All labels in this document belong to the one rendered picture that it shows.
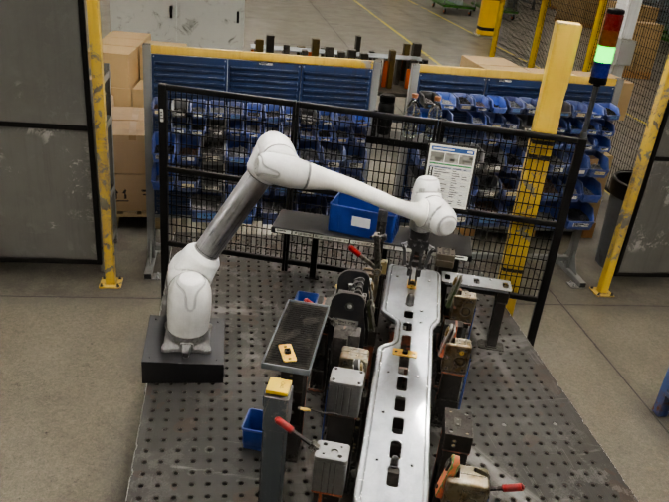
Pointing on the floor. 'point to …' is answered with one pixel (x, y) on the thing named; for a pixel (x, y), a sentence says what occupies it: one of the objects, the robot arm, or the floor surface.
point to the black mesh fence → (359, 180)
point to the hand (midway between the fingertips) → (413, 276)
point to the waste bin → (612, 212)
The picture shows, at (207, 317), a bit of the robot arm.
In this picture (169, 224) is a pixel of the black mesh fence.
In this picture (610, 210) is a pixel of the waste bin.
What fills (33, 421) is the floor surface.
